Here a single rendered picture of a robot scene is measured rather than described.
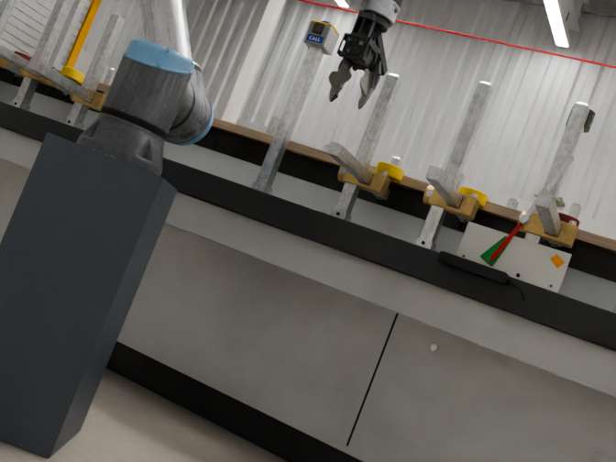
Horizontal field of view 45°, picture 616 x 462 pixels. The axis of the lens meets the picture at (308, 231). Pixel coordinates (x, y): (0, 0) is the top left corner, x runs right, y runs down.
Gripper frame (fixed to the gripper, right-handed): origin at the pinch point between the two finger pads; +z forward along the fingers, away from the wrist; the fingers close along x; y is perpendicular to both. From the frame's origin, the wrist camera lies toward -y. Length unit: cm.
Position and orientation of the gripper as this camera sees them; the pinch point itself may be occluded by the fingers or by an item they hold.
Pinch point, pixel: (347, 102)
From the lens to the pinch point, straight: 179.5
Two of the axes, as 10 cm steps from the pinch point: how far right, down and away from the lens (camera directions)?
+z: -3.6, 9.3, -0.6
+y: -4.2, -2.2, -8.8
